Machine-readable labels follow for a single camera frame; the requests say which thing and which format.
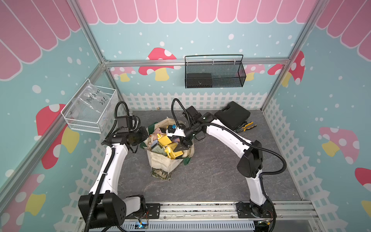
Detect beige canvas tote bag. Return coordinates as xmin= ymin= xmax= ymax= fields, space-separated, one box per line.
xmin=141 ymin=118 xmax=195 ymax=180

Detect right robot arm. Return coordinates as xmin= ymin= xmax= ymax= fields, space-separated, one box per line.
xmin=166 ymin=101 xmax=287 ymax=220

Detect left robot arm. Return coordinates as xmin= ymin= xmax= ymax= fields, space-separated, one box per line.
xmin=78 ymin=101 xmax=148 ymax=232

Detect pink pencil sharpener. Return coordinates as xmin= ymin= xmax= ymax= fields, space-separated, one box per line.
xmin=153 ymin=128 xmax=163 ymax=137

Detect green pencil sharpener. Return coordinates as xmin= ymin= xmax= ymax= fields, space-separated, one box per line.
xmin=151 ymin=145 xmax=167 ymax=156

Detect black plastic tool case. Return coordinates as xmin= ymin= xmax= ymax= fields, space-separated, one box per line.
xmin=214 ymin=101 xmax=251 ymax=130

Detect clear plastic bag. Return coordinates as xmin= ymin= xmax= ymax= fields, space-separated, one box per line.
xmin=69 ymin=84 xmax=110 ymax=123

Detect black box in basket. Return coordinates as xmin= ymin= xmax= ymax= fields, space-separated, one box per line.
xmin=185 ymin=73 xmax=213 ymax=89

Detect white wire basket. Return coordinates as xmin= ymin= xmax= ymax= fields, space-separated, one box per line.
xmin=61 ymin=79 xmax=118 ymax=134

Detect yellow handled pliers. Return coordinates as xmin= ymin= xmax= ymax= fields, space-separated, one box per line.
xmin=236 ymin=121 xmax=257 ymax=133

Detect black wire mesh basket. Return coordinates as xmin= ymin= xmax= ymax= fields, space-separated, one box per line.
xmin=184 ymin=54 xmax=246 ymax=88

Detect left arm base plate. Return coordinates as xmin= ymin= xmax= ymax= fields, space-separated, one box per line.
xmin=126 ymin=204 xmax=161 ymax=220

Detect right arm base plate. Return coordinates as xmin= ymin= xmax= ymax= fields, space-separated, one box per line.
xmin=235 ymin=201 xmax=275 ymax=219

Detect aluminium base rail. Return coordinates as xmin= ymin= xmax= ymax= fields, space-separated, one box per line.
xmin=78 ymin=201 xmax=319 ymax=232

